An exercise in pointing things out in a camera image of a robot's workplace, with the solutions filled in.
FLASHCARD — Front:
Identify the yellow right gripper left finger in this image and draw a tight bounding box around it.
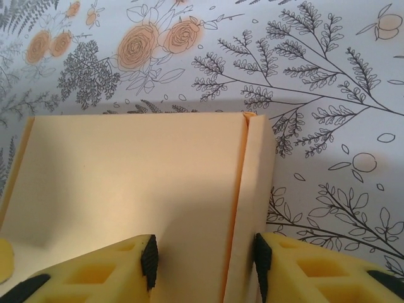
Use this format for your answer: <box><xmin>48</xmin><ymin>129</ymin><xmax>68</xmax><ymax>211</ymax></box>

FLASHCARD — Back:
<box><xmin>0</xmin><ymin>234</ymin><xmax>158</xmax><ymax>303</ymax></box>

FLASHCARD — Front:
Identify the floral patterned table cover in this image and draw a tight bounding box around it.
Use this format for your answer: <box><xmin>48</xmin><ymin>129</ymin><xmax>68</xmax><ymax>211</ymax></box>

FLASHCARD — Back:
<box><xmin>0</xmin><ymin>0</ymin><xmax>404</xmax><ymax>303</ymax></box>

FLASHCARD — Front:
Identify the yellow paper box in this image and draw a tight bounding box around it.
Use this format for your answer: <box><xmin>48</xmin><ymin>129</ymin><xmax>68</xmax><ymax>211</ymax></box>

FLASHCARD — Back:
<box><xmin>0</xmin><ymin>112</ymin><xmax>275</xmax><ymax>303</ymax></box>

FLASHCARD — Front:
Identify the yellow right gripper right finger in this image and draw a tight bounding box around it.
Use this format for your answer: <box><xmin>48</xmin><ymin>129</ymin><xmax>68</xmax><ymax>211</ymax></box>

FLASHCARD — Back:
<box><xmin>254</xmin><ymin>232</ymin><xmax>404</xmax><ymax>303</ymax></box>

